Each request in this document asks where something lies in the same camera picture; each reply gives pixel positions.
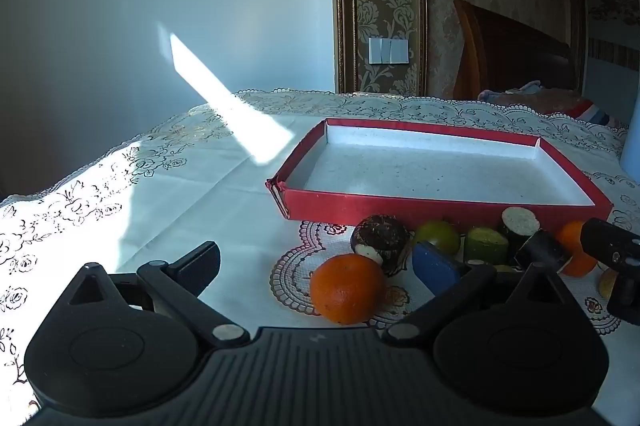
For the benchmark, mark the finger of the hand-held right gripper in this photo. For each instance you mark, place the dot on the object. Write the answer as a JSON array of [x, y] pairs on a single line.
[[625, 296], [607, 246]]

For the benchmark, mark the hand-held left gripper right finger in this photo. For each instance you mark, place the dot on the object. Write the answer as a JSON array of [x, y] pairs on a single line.
[[435, 268]]

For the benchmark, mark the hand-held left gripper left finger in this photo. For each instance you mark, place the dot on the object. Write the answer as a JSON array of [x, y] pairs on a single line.
[[197, 266]]

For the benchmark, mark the small yellow fruit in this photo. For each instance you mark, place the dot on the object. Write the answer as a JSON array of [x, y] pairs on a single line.
[[606, 283]]

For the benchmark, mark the green tomato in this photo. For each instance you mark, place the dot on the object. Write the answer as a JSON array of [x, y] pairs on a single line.
[[440, 236]]

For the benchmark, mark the small orange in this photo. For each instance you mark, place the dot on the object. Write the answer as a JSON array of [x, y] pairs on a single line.
[[572, 251]]

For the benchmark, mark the green cucumber piece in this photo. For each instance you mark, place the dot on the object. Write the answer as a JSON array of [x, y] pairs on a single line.
[[485, 246]]

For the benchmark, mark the large orange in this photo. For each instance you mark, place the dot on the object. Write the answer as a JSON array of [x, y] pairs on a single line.
[[347, 288]]

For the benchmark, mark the red shallow cardboard tray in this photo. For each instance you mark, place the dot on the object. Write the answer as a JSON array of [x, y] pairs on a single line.
[[430, 171]]

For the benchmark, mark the red-edged lace doily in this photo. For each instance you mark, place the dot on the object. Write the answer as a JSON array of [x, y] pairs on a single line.
[[295, 276]]

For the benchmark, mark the light blue kettle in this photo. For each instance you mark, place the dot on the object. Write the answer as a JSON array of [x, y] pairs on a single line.
[[632, 140]]

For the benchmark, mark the striped bedding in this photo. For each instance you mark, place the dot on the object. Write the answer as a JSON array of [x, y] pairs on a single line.
[[545, 100]]

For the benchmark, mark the patterned wardrobe door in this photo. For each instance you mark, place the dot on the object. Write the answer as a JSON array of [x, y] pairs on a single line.
[[612, 40]]

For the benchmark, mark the wooden chair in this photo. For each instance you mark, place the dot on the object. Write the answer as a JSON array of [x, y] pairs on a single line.
[[515, 50]]

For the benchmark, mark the white wall switch panel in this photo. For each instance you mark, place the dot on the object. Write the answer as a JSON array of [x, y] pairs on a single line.
[[388, 50]]

